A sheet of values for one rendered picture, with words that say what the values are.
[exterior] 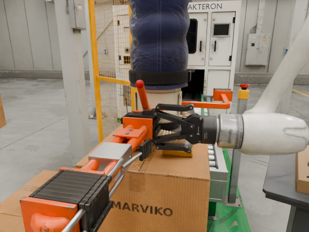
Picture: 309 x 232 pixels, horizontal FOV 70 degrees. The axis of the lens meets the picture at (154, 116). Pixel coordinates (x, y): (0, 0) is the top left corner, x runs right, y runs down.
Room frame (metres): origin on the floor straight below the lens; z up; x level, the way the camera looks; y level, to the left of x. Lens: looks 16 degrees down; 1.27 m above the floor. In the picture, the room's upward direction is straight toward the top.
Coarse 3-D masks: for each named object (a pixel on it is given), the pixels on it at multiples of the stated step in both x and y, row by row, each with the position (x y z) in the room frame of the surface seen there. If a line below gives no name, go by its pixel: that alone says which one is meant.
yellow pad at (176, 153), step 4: (192, 148) 0.68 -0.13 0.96; (164, 152) 0.67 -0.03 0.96; (168, 152) 0.66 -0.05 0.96; (172, 152) 0.66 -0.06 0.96; (176, 152) 0.66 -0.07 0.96; (180, 152) 0.66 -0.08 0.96; (184, 152) 0.65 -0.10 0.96; (192, 152) 0.65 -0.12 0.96; (176, 156) 0.66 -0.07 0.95; (180, 156) 0.66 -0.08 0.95; (184, 156) 0.65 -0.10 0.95; (188, 156) 0.65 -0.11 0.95; (192, 156) 0.65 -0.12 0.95
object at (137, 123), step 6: (126, 114) 0.62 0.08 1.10; (126, 120) 0.57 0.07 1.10; (132, 120) 0.56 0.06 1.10; (138, 120) 0.56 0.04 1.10; (144, 120) 0.56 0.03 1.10; (150, 120) 0.55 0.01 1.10; (156, 120) 0.57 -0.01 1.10; (138, 126) 0.56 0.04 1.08; (150, 126) 0.55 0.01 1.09; (156, 126) 0.61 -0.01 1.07; (150, 132) 0.55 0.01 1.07; (156, 132) 0.57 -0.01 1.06; (144, 138) 0.56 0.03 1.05; (150, 138) 0.55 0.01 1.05
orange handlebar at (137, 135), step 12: (216, 108) 0.83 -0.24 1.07; (228, 108) 0.83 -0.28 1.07; (120, 132) 0.49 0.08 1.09; (132, 132) 0.49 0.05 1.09; (144, 132) 0.52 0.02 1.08; (132, 144) 0.44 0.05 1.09; (84, 168) 0.33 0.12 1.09; (96, 168) 0.35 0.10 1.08; (108, 168) 0.33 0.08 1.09; (36, 216) 0.22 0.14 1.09; (48, 216) 0.22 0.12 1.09; (60, 216) 0.22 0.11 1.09; (36, 228) 0.21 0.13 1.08; (48, 228) 0.20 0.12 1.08; (60, 228) 0.20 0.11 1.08
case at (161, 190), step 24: (144, 168) 0.58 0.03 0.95; (168, 168) 0.58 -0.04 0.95; (192, 168) 0.58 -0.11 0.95; (120, 192) 0.58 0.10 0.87; (144, 192) 0.56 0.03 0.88; (168, 192) 0.55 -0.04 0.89; (192, 192) 0.53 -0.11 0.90; (120, 216) 0.58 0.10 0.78; (144, 216) 0.56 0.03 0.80; (168, 216) 0.55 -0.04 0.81; (192, 216) 0.53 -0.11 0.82
